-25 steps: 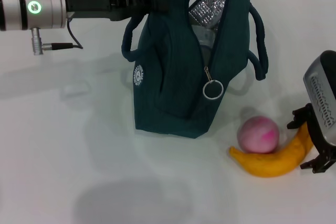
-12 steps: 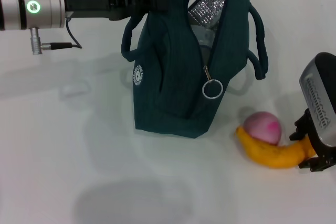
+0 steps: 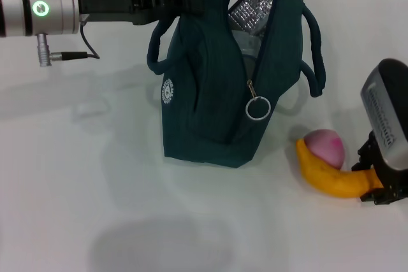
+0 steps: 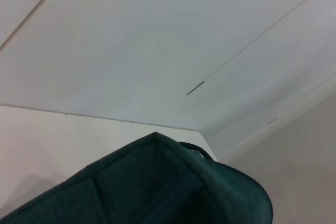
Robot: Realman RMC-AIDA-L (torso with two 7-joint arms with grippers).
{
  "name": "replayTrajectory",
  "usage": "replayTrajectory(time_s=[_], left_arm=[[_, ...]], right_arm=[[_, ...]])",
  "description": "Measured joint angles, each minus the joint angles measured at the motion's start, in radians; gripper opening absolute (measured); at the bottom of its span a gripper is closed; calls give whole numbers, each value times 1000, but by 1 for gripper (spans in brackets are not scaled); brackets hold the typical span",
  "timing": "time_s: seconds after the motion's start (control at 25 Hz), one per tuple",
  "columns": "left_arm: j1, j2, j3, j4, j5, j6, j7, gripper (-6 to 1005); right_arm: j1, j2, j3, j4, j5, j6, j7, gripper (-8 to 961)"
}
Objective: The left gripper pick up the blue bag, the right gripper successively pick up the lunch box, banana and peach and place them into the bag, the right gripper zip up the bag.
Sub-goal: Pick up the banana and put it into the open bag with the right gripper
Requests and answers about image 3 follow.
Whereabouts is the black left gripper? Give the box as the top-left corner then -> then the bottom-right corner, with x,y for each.
77,0 -> 205,26

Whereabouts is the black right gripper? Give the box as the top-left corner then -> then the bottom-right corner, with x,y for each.
351,130 -> 408,206

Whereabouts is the yellow banana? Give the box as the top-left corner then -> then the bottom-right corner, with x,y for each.
295,138 -> 383,200

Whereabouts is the pink peach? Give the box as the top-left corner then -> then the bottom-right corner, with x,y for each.
302,129 -> 348,169

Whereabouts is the dark teal insulated lunch bag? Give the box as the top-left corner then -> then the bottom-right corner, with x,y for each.
146,0 -> 326,169

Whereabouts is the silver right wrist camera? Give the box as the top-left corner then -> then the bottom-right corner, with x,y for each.
360,57 -> 408,171

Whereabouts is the left arm cable with connector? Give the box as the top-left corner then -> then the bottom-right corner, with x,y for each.
36,20 -> 101,68

